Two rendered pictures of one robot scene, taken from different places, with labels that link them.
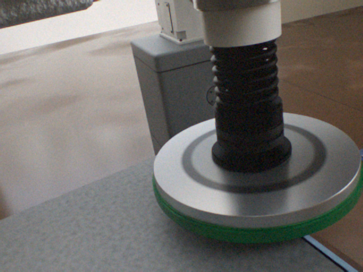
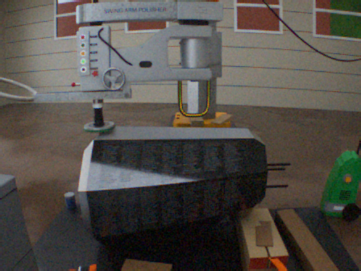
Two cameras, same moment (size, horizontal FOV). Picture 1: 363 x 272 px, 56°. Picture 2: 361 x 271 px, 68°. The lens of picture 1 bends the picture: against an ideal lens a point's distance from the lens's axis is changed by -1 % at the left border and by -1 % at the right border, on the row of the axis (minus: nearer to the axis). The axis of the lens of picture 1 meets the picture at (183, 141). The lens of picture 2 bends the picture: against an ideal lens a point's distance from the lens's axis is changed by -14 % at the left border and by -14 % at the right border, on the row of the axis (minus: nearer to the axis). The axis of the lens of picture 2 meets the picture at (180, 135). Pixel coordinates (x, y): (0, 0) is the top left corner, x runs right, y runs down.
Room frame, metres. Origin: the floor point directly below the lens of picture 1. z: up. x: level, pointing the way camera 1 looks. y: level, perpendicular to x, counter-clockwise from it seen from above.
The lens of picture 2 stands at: (1.90, 1.29, 1.39)
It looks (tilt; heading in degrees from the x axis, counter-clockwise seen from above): 16 degrees down; 205
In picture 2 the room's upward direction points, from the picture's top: straight up
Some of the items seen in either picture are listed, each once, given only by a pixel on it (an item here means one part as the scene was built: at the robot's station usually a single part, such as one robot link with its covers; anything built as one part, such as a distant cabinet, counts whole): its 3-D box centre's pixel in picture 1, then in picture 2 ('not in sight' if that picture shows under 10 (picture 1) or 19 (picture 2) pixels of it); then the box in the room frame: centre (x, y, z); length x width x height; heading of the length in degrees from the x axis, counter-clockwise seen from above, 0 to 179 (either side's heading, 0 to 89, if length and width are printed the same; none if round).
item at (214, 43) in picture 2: not in sight; (200, 50); (-0.49, 0.34, 1.39); 0.74 x 0.34 x 0.25; 17
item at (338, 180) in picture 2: not in sight; (346, 168); (-0.77, 1.66, 0.43); 0.35 x 0.35 x 0.87; 7
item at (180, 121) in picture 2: not in sight; (201, 118); (-0.68, 0.28, 0.76); 0.49 x 0.49 x 0.05; 22
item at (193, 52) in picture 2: not in sight; (193, 53); (-0.06, 0.47, 1.37); 0.19 x 0.19 x 0.20
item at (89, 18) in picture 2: not in sight; (147, 14); (0.12, 0.22, 1.64); 0.96 x 0.25 x 0.17; 125
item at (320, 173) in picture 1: (251, 156); (98, 125); (0.32, -0.07, 0.90); 0.21 x 0.21 x 0.01
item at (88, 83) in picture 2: not in sight; (107, 59); (0.28, 0.00, 1.35); 0.36 x 0.22 x 0.45; 125
